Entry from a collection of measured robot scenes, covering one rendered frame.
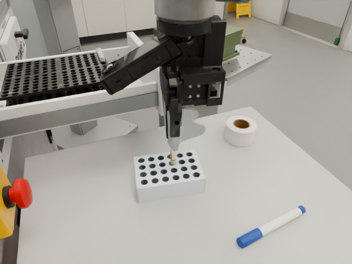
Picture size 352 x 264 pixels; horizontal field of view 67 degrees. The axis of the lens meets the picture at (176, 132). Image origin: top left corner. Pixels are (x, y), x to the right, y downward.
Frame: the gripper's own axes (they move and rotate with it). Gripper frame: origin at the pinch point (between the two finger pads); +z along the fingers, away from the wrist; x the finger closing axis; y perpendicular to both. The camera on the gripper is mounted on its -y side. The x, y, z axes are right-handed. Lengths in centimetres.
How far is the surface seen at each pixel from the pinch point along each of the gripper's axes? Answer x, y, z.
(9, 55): 40, -36, -3
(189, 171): -1.1, 3.3, 6.6
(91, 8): 325, -40, 46
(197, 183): -3.4, 4.3, 7.4
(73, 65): 28.8, -18.4, -3.2
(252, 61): 55, 41, 11
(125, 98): 15.0, -6.9, -0.7
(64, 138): 119, -53, 83
